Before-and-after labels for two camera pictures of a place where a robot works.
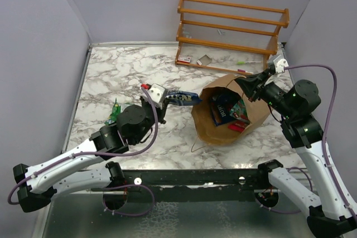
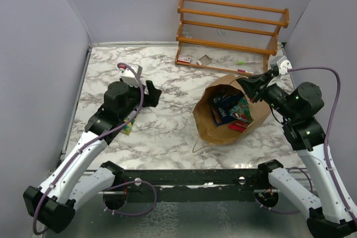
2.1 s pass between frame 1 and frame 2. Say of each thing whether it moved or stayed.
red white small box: stayed
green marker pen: stayed
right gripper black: stayed
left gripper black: moved
